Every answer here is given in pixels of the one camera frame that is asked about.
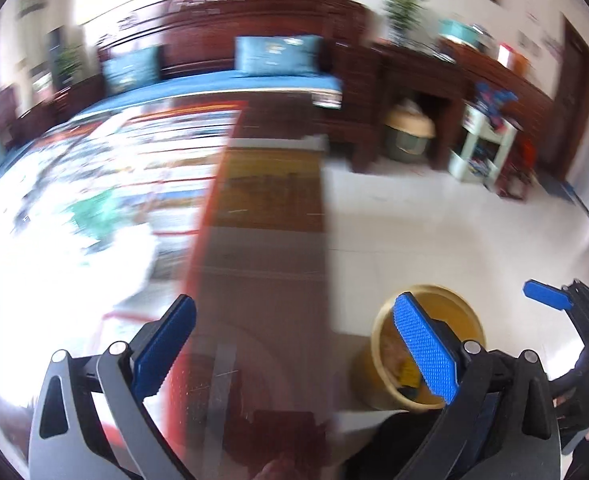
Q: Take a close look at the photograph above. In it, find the blue doormat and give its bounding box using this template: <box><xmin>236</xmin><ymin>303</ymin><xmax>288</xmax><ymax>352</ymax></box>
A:
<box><xmin>539</xmin><ymin>180</ymin><xmax>577</xmax><ymax>203</ymax></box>

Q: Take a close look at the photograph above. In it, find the yellow trash bin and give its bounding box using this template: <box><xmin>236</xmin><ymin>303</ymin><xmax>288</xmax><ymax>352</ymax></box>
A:
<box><xmin>354</xmin><ymin>284</ymin><xmax>486</xmax><ymax>412</ymax></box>

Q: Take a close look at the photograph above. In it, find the beige and green bin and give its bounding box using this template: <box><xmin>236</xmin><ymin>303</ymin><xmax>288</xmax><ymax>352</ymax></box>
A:
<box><xmin>383</xmin><ymin>100</ymin><xmax>436</xmax><ymax>163</ymax></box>

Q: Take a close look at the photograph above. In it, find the person's dark trouser leg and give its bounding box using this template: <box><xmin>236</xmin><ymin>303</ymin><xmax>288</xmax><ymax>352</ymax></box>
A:
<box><xmin>341</xmin><ymin>407</ymin><xmax>450</xmax><ymax>480</ymax></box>

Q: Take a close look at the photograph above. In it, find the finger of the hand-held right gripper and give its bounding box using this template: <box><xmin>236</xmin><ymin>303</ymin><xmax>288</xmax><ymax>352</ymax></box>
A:
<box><xmin>523</xmin><ymin>279</ymin><xmax>589</xmax><ymax>346</ymax></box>

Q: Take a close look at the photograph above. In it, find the teal pot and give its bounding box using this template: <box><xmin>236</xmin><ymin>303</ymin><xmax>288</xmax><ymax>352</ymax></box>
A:
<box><xmin>438</xmin><ymin>20</ymin><xmax>480</xmax><ymax>43</ymax></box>

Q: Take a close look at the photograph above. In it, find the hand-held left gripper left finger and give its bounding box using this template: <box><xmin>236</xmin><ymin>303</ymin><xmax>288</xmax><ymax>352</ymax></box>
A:
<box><xmin>28</xmin><ymin>294</ymin><xmax>198</xmax><ymax>480</ymax></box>

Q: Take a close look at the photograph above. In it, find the white plastic bag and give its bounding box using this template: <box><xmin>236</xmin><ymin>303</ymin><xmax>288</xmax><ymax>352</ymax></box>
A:
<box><xmin>49</xmin><ymin>195</ymin><xmax>158</xmax><ymax>291</ymax></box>

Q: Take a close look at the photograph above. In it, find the blue embroidered pillow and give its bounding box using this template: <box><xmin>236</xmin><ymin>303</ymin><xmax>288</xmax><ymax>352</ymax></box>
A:
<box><xmin>234</xmin><ymin>35</ymin><xmax>322</xmax><ymax>78</ymax></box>
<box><xmin>102</xmin><ymin>46</ymin><xmax>162</xmax><ymax>93</ymax></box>

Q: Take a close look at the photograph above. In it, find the blue seat cushion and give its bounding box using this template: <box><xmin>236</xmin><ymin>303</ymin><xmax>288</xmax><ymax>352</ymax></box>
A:
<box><xmin>49</xmin><ymin>71</ymin><xmax>344</xmax><ymax>126</ymax></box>

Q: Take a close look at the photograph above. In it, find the dark wooden sofa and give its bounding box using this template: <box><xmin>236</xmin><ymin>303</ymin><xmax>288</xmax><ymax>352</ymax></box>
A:
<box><xmin>97</xmin><ymin>0</ymin><xmax>375</xmax><ymax>111</ymax></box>

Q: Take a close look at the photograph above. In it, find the green potted plant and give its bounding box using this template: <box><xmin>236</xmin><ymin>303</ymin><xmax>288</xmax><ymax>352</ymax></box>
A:
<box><xmin>54</xmin><ymin>45</ymin><xmax>82</xmax><ymax>88</ymax></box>

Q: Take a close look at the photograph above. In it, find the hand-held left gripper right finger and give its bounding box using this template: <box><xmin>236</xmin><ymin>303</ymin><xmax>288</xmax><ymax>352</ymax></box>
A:
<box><xmin>393</xmin><ymin>292</ymin><xmax>562</xmax><ymax>480</ymax></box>

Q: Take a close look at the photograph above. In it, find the black tower fan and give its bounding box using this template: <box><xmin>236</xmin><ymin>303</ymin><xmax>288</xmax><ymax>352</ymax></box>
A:
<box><xmin>47</xmin><ymin>27</ymin><xmax>68</xmax><ymax>88</ymax></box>

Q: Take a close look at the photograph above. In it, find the potted bamboo plant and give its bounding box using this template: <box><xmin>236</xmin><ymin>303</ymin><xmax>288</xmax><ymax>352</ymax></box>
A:
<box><xmin>377</xmin><ymin>0</ymin><xmax>427</xmax><ymax>46</ymax></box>

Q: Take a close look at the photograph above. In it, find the red printed picture chart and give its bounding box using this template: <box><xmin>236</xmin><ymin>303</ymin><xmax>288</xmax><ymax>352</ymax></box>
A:
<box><xmin>0</xmin><ymin>100</ymin><xmax>251</xmax><ymax>431</ymax></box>

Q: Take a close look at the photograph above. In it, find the blue toy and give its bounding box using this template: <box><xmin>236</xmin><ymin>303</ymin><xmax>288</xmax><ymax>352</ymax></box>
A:
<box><xmin>474</xmin><ymin>82</ymin><xmax>520</xmax><ymax>128</ymax></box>

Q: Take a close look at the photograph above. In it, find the dark wooden armchair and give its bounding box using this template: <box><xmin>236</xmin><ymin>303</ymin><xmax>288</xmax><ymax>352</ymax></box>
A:
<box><xmin>0</xmin><ymin>82</ymin><xmax>55</xmax><ymax>153</ymax></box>

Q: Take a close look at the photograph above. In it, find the brown wooden door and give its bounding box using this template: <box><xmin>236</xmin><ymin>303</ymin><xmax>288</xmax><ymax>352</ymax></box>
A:
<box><xmin>557</xmin><ymin>17</ymin><xmax>589</xmax><ymax>186</ymax></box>

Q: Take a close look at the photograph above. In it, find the white storage rack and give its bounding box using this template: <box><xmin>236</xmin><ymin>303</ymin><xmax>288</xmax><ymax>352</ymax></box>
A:
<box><xmin>448</xmin><ymin>102</ymin><xmax>519</xmax><ymax>183</ymax></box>

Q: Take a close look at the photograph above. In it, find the dark wooden side table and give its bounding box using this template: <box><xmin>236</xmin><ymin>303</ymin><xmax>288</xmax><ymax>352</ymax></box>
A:
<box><xmin>49</xmin><ymin>75</ymin><xmax>108</xmax><ymax>116</ymax></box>

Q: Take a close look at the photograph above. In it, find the wooden console cabinet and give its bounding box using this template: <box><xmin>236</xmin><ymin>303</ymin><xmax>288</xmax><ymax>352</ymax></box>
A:
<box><xmin>369</xmin><ymin>40</ymin><xmax>557</xmax><ymax>196</ymax></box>

